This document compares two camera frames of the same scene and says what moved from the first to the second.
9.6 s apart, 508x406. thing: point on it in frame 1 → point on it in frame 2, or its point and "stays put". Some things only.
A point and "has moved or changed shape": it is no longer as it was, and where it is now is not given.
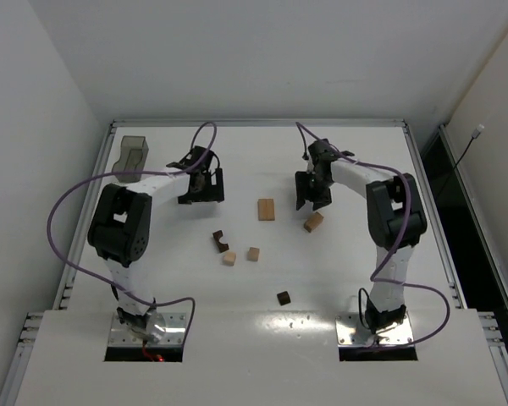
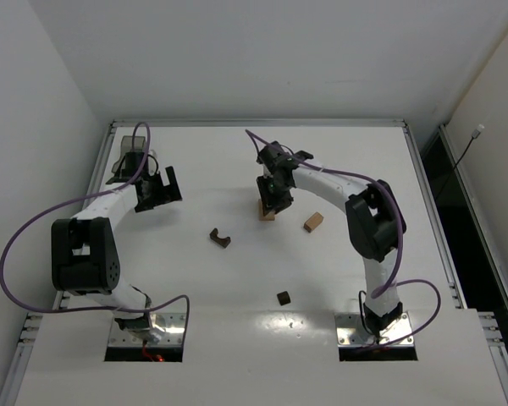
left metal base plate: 174,335 stays put
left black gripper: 209,186 → 159,193
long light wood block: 313,222 stays put
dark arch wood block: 222,246 has moved or changed shape
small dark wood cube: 284,298 stays put
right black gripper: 311,188 → 275,196
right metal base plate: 350,332 stays put
